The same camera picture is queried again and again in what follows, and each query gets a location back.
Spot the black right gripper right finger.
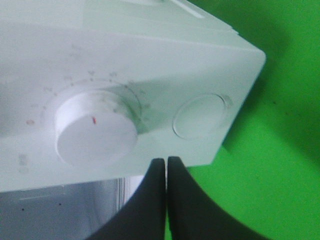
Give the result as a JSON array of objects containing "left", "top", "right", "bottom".
[{"left": 167, "top": 156, "right": 267, "bottom": 240}]

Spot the round white door button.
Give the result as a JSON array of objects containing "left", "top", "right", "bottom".
[{"left": 172, "top": 93, "right": 226, "bottom": 140}]

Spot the lower white microwave knob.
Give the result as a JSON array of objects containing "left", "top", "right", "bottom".
[{"left": 54, "top": 90, "right": 138, "bottom": 168}]

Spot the green table cloth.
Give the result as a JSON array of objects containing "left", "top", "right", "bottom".
[{"left": 189, "top": 0, "right": 320, "bottom": 240}]

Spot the white microwave door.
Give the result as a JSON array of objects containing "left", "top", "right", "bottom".
[{"left": 0, "top": 175, "right": 143, "bottom": 240}]

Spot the white microwave oven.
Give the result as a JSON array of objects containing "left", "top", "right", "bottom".
[{"left": 0, "top": 0, "right": 266, "bottom": 226}]

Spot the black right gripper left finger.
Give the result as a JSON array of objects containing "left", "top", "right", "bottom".
[{"left": 88, "top": 158, "right": 166, "bottom": 240}]

